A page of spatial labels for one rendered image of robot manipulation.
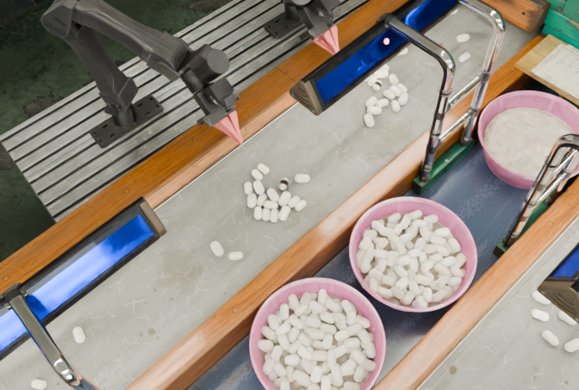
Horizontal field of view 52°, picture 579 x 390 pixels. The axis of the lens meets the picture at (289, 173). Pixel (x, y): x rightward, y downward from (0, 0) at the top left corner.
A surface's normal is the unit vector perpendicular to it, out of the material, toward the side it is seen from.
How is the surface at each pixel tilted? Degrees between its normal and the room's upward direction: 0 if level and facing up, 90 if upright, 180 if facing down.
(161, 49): 30
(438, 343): 0
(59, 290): 58
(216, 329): 0
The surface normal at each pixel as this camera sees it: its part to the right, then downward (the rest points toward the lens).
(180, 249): -0.06, -0.55
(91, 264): 0.54, 0.21
